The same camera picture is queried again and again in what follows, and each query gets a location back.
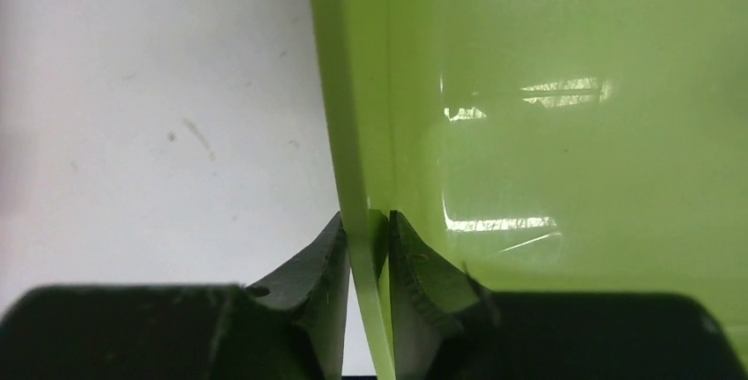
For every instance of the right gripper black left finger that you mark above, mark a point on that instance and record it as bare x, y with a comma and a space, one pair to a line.
288, 325

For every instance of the green plastic tray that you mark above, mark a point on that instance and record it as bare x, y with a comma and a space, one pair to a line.
543, 145

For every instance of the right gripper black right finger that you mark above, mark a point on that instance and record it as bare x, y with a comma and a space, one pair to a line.
448, 325

